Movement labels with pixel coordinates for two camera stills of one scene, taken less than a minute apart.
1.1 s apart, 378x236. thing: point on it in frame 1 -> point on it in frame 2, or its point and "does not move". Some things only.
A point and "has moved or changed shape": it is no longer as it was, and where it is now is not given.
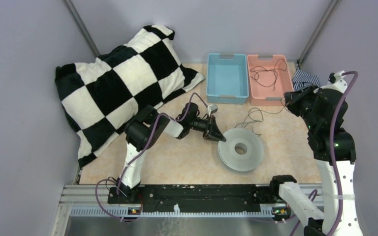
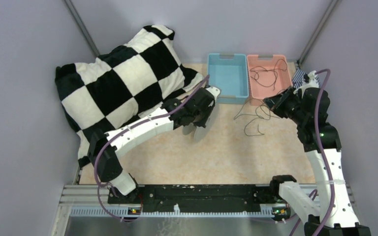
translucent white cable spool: x=243 y=162 has moved or changed shape
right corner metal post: x=319 y=32 does not move
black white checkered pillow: x=98 y=96 does not move
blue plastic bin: x=227 y=78 does not move
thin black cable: x=255 y=120 -> x=236 y=117
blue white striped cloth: x=301 y=78 does not move
